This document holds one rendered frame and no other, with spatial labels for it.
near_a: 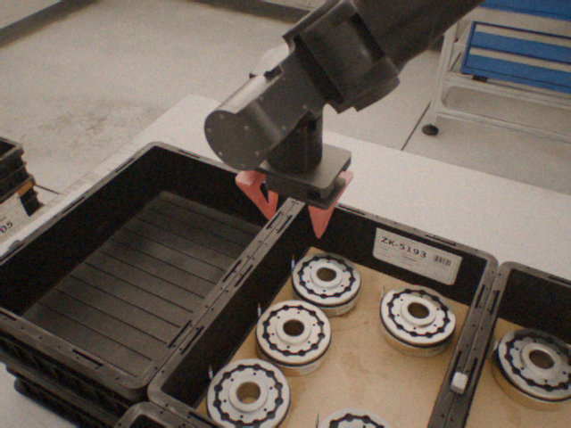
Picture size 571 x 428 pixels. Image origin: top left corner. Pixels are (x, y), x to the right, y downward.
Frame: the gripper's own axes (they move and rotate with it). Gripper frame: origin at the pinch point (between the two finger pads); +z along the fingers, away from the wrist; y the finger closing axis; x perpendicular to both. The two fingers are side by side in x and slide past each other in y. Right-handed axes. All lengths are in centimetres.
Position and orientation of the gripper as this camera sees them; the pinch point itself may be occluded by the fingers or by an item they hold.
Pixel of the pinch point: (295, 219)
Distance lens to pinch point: 61.7
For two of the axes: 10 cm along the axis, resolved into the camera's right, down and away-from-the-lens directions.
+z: 0.3, 7.2, 6.9
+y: 8.7, 3.2, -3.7
